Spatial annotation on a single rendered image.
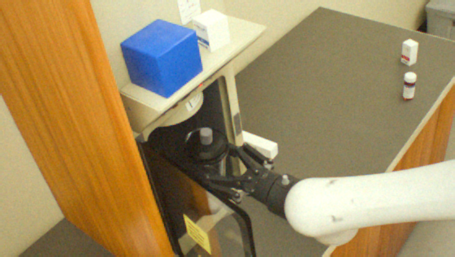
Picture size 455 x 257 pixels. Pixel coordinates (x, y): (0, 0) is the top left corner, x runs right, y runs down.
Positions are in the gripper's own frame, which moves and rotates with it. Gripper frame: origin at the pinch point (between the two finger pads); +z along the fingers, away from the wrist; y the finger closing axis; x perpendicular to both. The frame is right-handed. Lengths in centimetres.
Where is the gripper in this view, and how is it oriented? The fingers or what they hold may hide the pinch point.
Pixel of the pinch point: (208, 158)
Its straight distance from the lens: 122.4
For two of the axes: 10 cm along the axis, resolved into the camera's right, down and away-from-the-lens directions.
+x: 1.4, 7.5, 6.4
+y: -6.4, 5.7, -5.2
